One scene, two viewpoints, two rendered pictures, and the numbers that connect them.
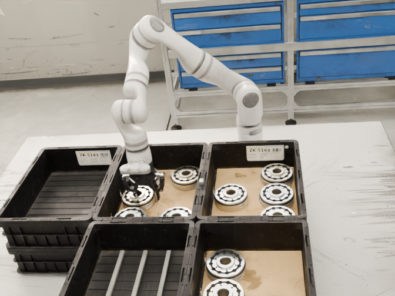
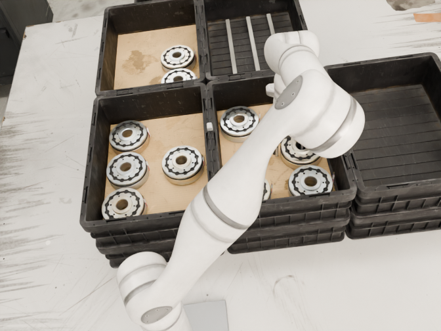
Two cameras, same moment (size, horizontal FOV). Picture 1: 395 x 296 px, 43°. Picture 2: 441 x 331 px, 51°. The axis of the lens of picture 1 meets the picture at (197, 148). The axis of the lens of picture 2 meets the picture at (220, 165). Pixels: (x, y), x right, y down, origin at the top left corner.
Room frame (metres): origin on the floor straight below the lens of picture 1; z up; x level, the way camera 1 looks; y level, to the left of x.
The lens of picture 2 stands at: (1.95, -0.08, 1.77)
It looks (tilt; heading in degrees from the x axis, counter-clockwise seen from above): 53 degrees down; 173
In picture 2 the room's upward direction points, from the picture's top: 10 degrees counter-clockwise
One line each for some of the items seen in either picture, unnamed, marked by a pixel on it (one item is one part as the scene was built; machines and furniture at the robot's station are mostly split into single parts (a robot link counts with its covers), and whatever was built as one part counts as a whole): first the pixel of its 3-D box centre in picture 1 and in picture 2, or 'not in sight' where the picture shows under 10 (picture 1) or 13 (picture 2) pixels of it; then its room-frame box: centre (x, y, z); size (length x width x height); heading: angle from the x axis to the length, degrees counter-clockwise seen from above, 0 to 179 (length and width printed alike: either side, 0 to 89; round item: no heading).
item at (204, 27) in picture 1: (228, 47); not in sight; (3.13, -0.29, 0.60); 0.72 x 0.03 x 0.56; 81
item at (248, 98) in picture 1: (247, 104); (150, 293); (1.60, -0.20, 0.97); 0.09 x 0.09 x 0.17; 9
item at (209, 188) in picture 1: (253, 191); (154, 163); (1.22, -0.15, 0.87); 0.40 x 0.30 x 0.11; 170
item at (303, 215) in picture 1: (251, 178); (149, 150); (1.22, -0.15, 0.92); 0.40 x 0.30 x 0.02; 170
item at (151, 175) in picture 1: (141, 171); not in sight; (1.28, 0.18, 0.95); 0.08 x 0.08 x 0.09
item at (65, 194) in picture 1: (67, 195); (396, 132); (1.33, 0.44, 0.87); 0.40 x 0.30 x 0.11; 170
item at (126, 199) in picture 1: (137, 195); (301, 146); (1.29, 0.21, 0.86); 0.10 x 0.10 x 0.01
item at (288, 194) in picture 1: (276, 193); (126, 168); (1.21, -0.22, 0.86); 0.10 x 0.10 x 0.01
